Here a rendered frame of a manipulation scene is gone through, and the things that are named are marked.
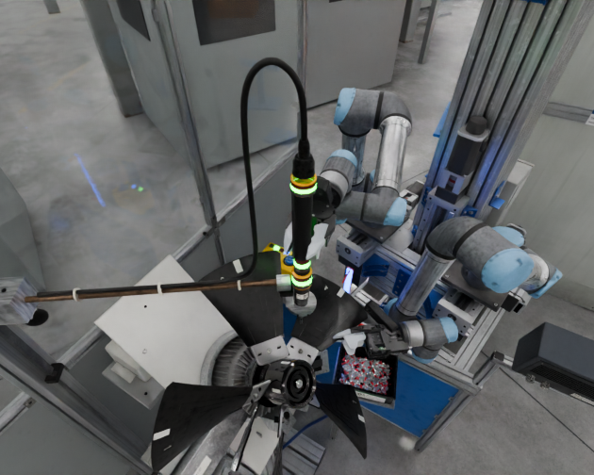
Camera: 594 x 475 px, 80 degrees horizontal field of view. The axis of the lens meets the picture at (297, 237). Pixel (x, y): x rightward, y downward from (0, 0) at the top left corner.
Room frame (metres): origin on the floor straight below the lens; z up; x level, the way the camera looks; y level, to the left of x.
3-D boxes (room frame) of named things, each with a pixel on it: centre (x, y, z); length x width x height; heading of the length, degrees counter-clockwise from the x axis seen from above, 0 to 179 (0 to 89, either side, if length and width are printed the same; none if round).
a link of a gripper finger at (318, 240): (0.48, -0.04, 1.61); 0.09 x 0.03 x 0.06; 169
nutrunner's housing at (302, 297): (0.47, -0.01, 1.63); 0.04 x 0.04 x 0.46
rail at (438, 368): (0.74, -0.28, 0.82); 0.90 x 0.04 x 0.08; 60
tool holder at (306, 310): (0.47, 0.00, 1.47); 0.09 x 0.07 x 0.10; 95
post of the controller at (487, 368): (0.52, -0.65, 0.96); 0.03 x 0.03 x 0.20; 60
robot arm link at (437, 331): (0.55, -0.42, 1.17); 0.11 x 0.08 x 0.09; 97
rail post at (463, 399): (0.52, -0.65, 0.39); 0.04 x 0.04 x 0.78; 60
